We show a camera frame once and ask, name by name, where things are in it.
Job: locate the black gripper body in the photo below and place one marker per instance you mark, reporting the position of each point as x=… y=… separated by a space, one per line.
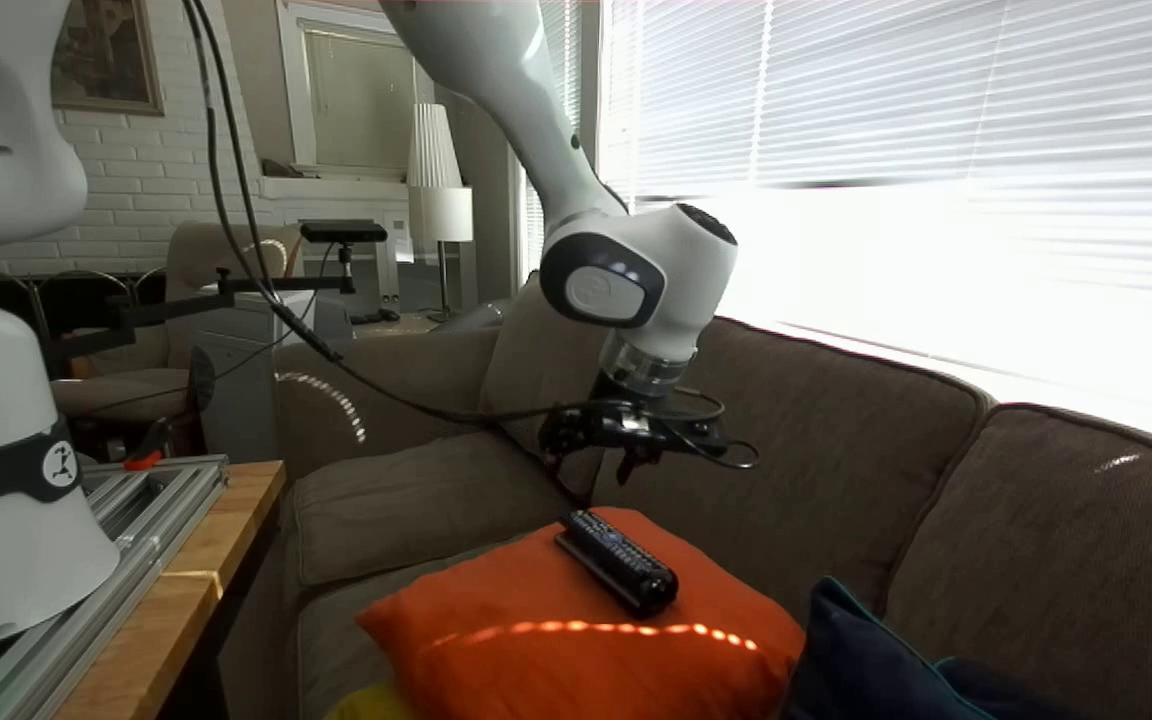
x=650 y=424

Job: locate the long black remote control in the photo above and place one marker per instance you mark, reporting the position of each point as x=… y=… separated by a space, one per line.
x=607 y=560

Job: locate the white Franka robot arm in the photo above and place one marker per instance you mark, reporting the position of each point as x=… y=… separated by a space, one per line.
x=508 y=95

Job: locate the small gray remote control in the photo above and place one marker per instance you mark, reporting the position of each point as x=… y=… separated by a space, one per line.
x=663 y=586

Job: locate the gray-green sofa back cushion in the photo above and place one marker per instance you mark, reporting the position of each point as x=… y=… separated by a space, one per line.
x=1081 y=560
x=843 y=455
x=519 y=375

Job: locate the orange pillow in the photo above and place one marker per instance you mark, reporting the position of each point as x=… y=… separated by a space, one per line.
x=537 y=667

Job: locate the gray-green fabric sofa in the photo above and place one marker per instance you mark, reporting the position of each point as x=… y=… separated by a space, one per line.
x=390 y=506

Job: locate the dark navy pillow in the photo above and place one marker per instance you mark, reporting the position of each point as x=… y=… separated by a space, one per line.
x=881 y=667

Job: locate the white table lamp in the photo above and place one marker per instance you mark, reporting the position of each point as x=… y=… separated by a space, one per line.
x=437 y=161

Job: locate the yellow pillow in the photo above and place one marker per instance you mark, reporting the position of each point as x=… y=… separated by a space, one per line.
x=362 y=704

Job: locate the white window blind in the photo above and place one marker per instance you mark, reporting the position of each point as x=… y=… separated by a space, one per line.
x=948 y=161

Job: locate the gray box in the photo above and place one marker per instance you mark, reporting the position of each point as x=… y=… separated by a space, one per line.
x=236 y=384

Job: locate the wooden table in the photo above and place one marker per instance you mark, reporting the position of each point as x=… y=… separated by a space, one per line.
x=190 y=600

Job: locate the beige armchair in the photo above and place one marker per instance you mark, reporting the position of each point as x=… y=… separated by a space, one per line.
x=210 y=255

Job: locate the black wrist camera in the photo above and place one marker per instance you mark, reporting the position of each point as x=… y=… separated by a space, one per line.
x=572 y=428

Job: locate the black stereo camera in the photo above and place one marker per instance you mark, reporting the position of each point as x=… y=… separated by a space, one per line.
x=340 y=228

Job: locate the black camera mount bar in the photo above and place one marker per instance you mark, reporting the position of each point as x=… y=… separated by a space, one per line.
x=190 y=303

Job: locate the aluminum mounting frame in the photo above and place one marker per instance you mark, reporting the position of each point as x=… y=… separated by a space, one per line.
x=137 y=535

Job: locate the framed wall picture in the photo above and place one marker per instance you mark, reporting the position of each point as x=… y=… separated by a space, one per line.
x=103 y=55

